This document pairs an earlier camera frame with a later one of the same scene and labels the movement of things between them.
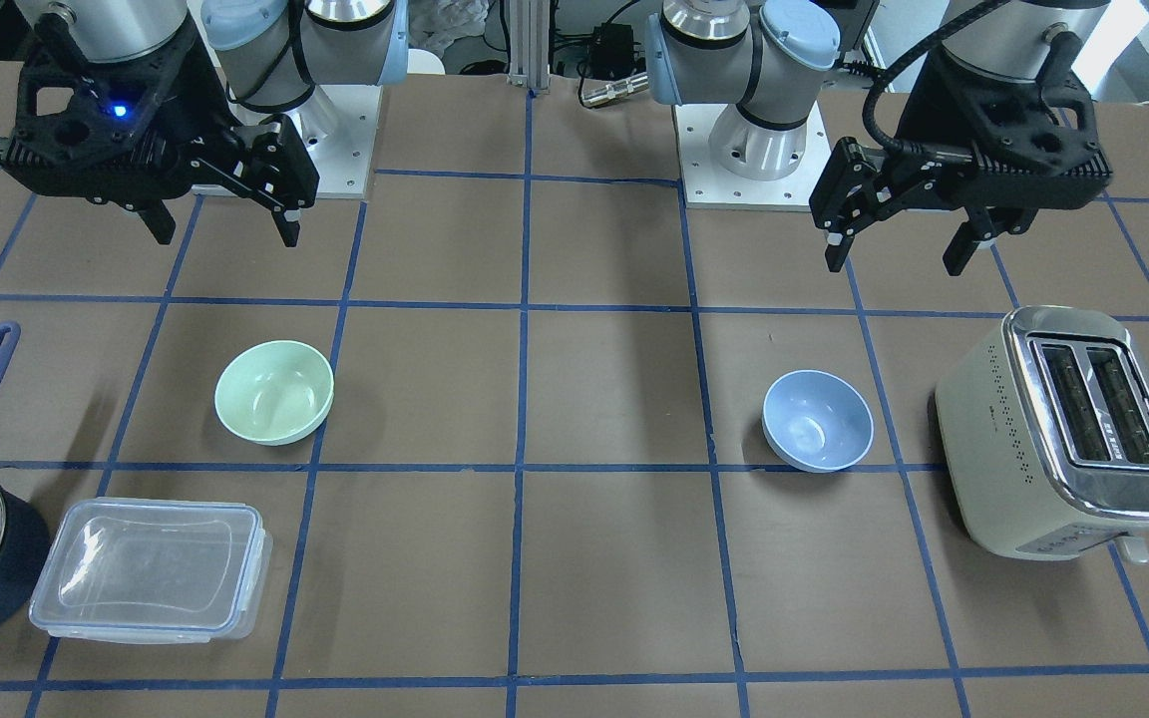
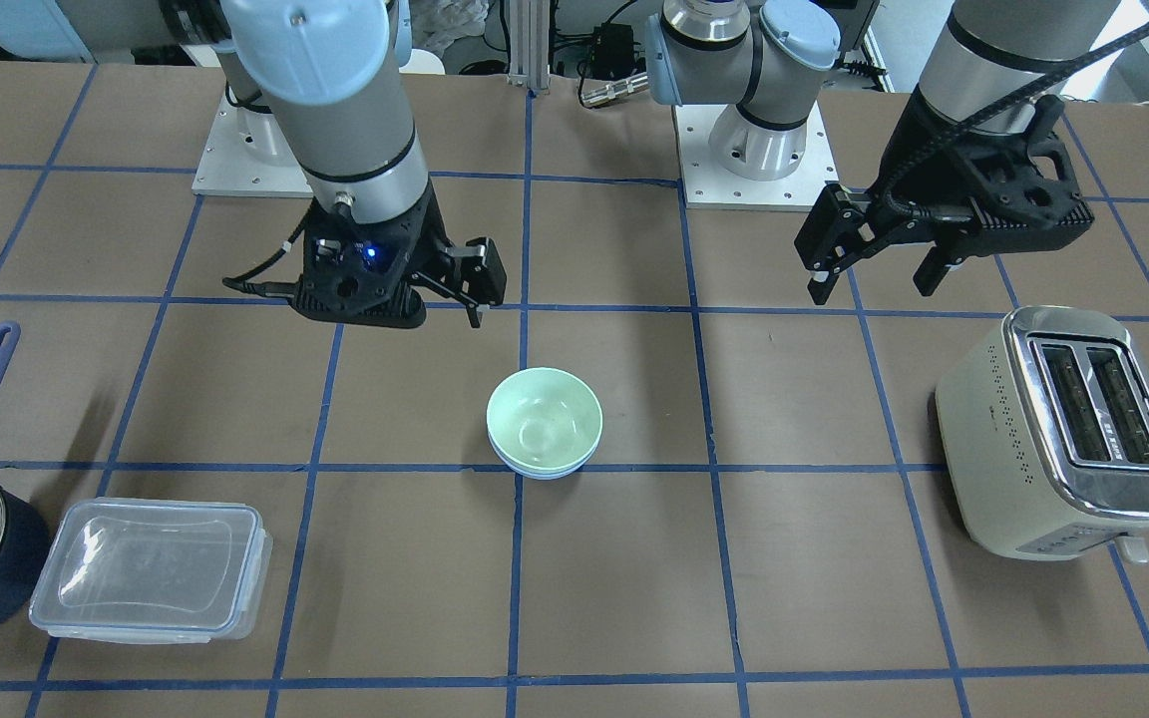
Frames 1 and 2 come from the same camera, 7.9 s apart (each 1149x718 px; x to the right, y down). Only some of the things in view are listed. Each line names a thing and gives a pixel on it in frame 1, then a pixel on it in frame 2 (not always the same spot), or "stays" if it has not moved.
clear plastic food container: [151, 570] stays
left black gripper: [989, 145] -> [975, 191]
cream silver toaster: [1060, 435] stays
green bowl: [275, 392] -> [544, 418]
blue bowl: [817, 421] -> [540, 473]
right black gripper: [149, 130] -> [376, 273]
